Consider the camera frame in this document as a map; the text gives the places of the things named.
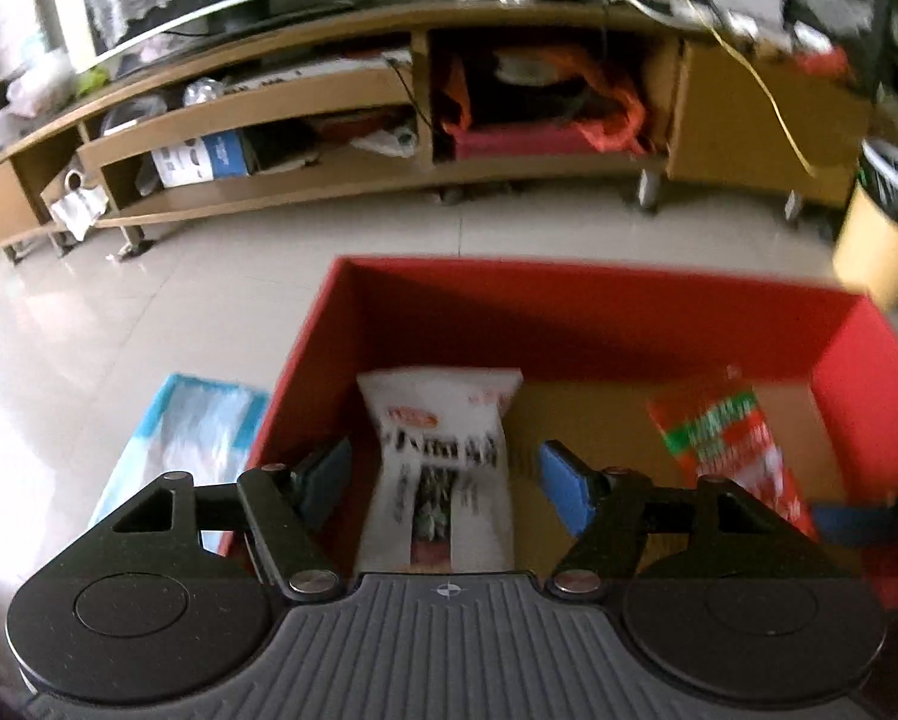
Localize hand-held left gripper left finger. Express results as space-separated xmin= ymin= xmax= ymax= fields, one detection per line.
xmin=92 ymin=439 xmax=354 ymax=602

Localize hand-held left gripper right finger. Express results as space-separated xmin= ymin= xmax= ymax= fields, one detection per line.
xmin=539 ymin=441 xmax=810 ymax=601

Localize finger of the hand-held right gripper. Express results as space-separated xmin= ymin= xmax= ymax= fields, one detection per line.
xmin=813 ymin=493 xmax=898 ymax=547

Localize white black-print snack packet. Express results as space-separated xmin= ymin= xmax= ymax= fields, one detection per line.
xmin=355 ymin=367 xmax=525 ymax=575

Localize red green striped snack packet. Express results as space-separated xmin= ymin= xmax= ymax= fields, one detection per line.
xmin=647 ymin=367 xmax=821 ymax=541

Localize red cardboard box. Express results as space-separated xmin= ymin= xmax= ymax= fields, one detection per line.
xmin=216 ymin=255 xmax=898 ymax=605

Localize blue white checkered cloth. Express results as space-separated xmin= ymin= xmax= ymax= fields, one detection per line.
xmin=89 ymin=373 xmax=271 ymax=550

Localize yellow trash bin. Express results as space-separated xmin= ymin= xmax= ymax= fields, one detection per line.
xmin=831 ymin=139 xmax=898 ymax=312

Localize flat red case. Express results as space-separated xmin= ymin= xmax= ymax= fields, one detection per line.
xmin=445 ymin=124 xmax=631 ymax=163

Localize blue white carton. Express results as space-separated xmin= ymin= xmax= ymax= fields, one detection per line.
xmin=152 ymin=129 xmax=261 ymax=188

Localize white plastic bag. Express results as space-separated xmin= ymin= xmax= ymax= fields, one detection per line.
xmin=47 ymin=169 xmax=112 ymax=242

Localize orange plastic bag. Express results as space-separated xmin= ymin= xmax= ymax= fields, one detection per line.
xmin=435 ymin=45 xmax=651 ymax=160

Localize long wooden tv stand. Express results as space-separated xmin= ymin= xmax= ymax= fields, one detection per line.
xmin=0 ymin=0 xmax=873 ymax=265

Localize metal pot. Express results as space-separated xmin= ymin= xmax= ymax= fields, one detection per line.
xmin=492 ymin=49 xmax=571 ymax=85

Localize red plastic bag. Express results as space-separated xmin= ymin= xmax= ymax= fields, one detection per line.
xmin=792 ymin=43 xmax=853 ymax=82

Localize crumpled clear plastic bag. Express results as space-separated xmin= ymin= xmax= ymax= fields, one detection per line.
xmin=5 ymin=51 xmax=76 ymax=118

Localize yellow cable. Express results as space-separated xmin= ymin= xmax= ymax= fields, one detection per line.
xmin=621 ymin=0 xmax=822 ymax=178

